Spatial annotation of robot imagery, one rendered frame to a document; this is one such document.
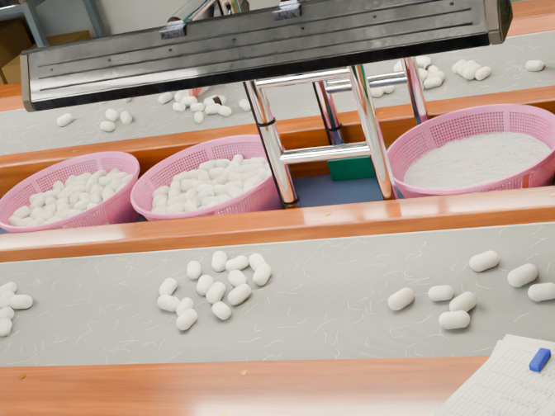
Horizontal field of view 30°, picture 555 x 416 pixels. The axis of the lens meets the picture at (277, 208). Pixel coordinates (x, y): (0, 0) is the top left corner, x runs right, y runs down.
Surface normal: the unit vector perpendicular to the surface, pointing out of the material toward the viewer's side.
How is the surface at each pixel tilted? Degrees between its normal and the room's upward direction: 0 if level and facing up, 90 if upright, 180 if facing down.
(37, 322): 0
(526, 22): 45
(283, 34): 58
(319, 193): 0
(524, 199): 0
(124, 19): 90
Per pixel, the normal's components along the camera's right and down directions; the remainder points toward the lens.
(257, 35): -0.41, -0.02
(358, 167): -0.31, 0.52
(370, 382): -0.27, -0.85
